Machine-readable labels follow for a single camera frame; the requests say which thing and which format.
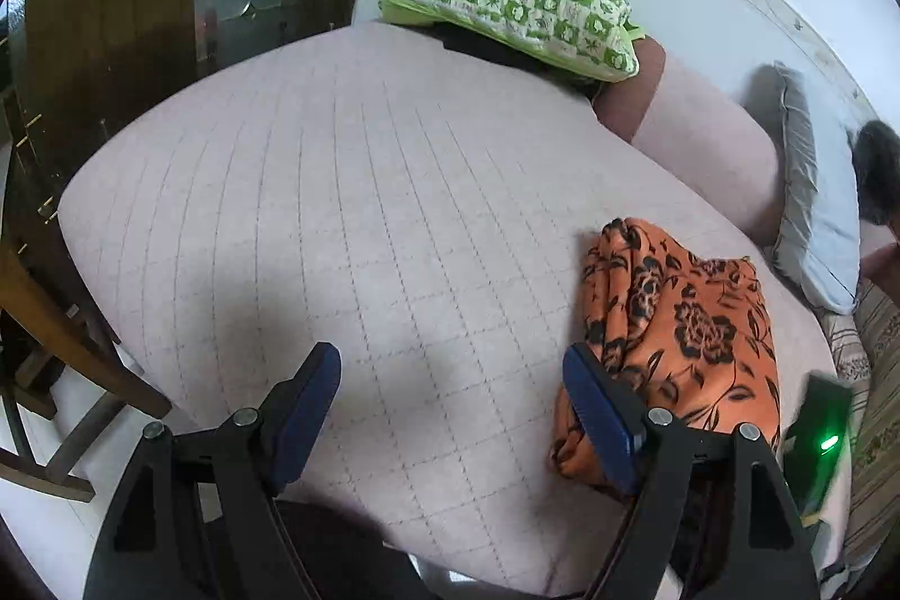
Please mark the large striped floral cushion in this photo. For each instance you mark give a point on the large striped floral cushion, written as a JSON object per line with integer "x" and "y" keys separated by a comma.
{"x": 879, "y": 431}

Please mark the small striped floral cushion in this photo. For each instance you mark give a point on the small striped floral cushion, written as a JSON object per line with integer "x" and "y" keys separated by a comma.
{"x": 844, "y": 354}

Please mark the wooden chair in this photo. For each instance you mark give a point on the wooden chair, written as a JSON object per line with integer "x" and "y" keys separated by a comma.
{"x": 56, "y": 319}

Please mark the green white patterned pillow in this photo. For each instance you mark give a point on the green white patterned pillow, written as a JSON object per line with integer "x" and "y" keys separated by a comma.
{"x": 506, "y": 2}

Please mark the dark cloth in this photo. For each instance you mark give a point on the dark cloth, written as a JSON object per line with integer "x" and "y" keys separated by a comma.
{"x": 492, "y": 53}

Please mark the light blue pillow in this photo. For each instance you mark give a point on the light blue pillow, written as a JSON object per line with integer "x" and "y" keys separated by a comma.
{"x": 822, "y": 234}

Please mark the pink sofa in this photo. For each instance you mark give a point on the pink sofa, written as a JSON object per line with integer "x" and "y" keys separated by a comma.
{"x": 351, "y": 185}

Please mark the orange floral shirt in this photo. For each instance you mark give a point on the orange floral shirt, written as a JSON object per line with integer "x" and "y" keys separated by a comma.
{"x": 689, "y": 326}

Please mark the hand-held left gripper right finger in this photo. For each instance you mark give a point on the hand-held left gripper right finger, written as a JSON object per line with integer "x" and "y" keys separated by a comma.
{"x": 601, "y": 417}

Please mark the person's dark-haired head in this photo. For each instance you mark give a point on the person's dark-haired head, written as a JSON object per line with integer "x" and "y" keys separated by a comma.
{"x": 879, "y": 171}

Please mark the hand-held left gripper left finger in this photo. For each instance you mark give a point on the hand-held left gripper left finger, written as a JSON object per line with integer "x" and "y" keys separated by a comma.
{"x": 306, "y": 410}

